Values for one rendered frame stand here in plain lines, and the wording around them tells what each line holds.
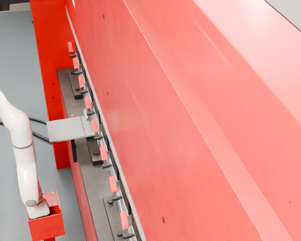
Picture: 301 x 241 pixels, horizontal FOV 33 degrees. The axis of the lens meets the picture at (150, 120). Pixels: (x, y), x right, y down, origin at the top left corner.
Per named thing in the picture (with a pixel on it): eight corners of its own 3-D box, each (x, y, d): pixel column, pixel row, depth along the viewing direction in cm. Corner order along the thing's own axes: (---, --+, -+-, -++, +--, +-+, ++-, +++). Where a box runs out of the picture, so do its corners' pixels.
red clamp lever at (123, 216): (118, 212, 184) (123, 239, 182) (129, 210, 185) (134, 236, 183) (118, 213, 186) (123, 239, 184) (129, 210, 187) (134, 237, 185)
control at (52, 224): (28, 213, 262) (22, 188, 252) (59, 206, 266) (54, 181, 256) (32, 242, 247) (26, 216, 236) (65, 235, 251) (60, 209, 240)
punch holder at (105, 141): (102, 144, 239) (99, 116, 229) (119, 141, 241) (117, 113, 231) (108, 164, 227) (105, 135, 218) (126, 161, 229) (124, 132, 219)
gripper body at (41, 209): (44, 189, 241) (49, 205, 248) (23, 195, 240) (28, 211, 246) (46, 200, 236) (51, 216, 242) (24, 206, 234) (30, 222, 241)
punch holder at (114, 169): (110, 171, 224) (108, 142, 214) (129, 168, 225) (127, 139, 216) (117, 194, 212) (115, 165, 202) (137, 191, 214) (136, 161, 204)
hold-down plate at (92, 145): (83, 132, 283) (83, 127, 281) (92, 130, 284) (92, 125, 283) (92, 166, 260) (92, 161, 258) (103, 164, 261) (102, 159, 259)
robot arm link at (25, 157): (33, 156, 209) (42, 208, 227) (33, 133, 221) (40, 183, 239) (11, 158, 207) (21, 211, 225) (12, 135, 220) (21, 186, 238)
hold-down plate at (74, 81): (68, 75, 333) (67, 71, 331) (76, 74, 334) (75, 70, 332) (74, 99, 310) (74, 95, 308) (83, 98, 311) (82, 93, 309)
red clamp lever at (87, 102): (83, 96, 246) (87, 115, 244) (91, 95, 247) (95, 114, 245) (83, 97, 248) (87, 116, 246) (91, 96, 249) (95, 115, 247)
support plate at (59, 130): (46, 123, 271) (46, 121, 270) (94, 115, 276) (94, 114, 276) (49, 143, 257) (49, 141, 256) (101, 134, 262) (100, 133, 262)
